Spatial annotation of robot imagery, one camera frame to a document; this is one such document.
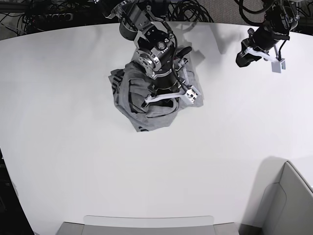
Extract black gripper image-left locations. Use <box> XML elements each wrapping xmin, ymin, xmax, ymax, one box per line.
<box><xmin>141</xmin><ymin>57</ymin><xmax>193</xmax><ymax>109</ymax></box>

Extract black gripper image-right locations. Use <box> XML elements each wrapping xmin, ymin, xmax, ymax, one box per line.
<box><xmin>236</xmin><ymin>26</ymin><xmax>290</xmax><ymax>68</ymax></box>

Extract grey T-shirt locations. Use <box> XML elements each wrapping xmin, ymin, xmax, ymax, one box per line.
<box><xmin>109</xmin><ymin>59</ymin><xmax>203</xmax><ymax>132</ymax></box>

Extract grey chair bottom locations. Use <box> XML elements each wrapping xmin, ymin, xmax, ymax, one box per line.
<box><xmin>56</xmin><ymin>215</ymin><xmax>239</xmax><ymax>235</ymax></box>

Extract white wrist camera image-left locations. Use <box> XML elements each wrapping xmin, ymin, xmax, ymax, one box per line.
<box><xmin>183</xmin><ymin>86</ymin><xmax>200</xmax><ymax>105</ymax></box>

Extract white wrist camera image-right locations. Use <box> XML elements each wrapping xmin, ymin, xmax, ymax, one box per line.
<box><xmin>271</xmin><ymin>58</ymin><xmax>286</xmax><ymax>73</ymax></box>

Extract black cable bundle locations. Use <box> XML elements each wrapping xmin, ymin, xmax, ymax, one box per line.
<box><xmin>168</xmin><ymin>1</ymin><xmax>215</xmax><ymax>23</ymax></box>

